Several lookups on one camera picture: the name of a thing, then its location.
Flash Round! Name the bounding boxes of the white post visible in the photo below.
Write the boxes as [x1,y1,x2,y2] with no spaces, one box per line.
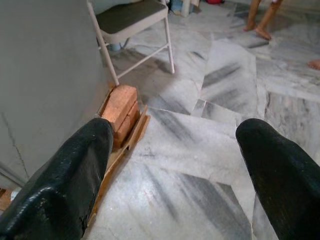
[181,0,195,15]

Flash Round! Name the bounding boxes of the person's bare foot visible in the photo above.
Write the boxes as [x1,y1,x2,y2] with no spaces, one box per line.
[307,58,320,71]

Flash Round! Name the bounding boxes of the red brick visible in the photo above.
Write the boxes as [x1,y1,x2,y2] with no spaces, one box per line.
[100,84,139,126]
[112,102,141,149]
[0,188,13,211]

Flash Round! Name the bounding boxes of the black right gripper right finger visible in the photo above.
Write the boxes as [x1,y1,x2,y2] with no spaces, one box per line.
[235,118,320,240]

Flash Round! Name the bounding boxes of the grey metal folding chair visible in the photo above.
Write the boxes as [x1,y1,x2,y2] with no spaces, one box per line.
[86,0,176,86]

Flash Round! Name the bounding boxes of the person's bare leg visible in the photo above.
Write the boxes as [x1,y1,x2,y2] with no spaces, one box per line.
[254,0,285,41]
[243,0,259,32]

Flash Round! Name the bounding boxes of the white fridge door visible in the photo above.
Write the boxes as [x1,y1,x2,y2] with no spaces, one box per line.
[0,0,112,188]

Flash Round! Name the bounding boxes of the flat wooden board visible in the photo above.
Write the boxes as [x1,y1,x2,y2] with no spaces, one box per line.
[86,83,151,226]

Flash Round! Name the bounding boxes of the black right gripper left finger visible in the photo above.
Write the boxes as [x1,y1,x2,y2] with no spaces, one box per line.
[0,117,115,240]

